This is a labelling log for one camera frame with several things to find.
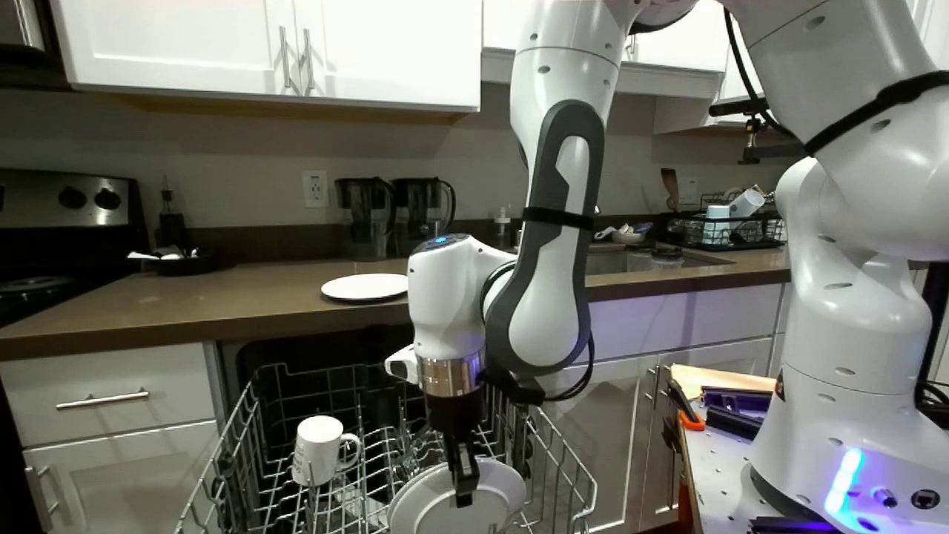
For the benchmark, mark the dark bottle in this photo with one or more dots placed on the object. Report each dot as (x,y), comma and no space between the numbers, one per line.
(174,224)

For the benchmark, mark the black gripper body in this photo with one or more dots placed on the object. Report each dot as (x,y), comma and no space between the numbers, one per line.
(456,417)

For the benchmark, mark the orange and black tool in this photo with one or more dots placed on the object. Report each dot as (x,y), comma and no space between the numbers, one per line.
(693,418)

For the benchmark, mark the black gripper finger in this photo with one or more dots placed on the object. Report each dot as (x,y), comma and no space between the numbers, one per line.
(456,474)
(473,470)

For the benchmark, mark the white wall outlet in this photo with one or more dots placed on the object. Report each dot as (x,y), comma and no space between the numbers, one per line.
(315,188)

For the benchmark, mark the black pan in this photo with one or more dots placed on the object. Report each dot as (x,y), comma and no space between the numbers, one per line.
(181,265)

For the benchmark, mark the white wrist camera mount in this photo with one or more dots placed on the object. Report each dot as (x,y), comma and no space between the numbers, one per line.
(401,363)

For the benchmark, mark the white plate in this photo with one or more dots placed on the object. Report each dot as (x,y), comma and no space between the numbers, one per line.
(426,506)
(362,288)

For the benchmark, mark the white container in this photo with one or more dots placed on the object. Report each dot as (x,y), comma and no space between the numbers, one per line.
(749,203)

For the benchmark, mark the steel kitchen sink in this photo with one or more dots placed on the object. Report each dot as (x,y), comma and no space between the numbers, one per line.
(653,262)

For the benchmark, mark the brown kitchen countertop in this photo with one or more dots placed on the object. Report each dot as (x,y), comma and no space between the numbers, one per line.
(198,301)

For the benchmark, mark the white drawer cabinet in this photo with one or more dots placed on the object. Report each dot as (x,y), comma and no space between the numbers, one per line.
(119,474)

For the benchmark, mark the white mug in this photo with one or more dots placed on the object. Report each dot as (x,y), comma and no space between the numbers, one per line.
(319,448)

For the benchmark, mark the dishwasher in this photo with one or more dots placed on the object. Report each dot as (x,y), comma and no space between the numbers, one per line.
(315,344)

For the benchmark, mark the grey robot mounting table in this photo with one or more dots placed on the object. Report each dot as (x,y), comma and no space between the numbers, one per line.
(717,474)

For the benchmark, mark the white sink base cabinet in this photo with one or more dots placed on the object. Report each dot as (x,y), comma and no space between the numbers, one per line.
(682,320)

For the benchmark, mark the black and steel stove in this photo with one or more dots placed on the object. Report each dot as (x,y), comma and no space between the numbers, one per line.
(61,203)

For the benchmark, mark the black stand pole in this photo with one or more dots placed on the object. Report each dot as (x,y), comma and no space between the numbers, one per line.
(936,328)

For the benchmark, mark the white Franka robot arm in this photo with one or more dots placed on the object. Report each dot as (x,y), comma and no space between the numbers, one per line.
(862,328)

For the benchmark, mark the black coffee maker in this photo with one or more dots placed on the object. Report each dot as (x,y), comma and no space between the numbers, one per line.
(362,212)
(419,209)

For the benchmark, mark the wooden board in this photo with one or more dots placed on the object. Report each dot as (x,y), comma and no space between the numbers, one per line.
(731,377)

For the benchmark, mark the black dish drying rack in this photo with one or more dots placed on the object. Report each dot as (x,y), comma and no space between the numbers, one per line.
(731,236)

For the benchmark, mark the dish brush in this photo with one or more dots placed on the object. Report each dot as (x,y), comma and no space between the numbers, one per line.
(671,188)

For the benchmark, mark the black flat device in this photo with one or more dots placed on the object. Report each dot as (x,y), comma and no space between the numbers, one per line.
(742,408)

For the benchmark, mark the soap bottle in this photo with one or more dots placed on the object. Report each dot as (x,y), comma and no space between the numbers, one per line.
(503,230)

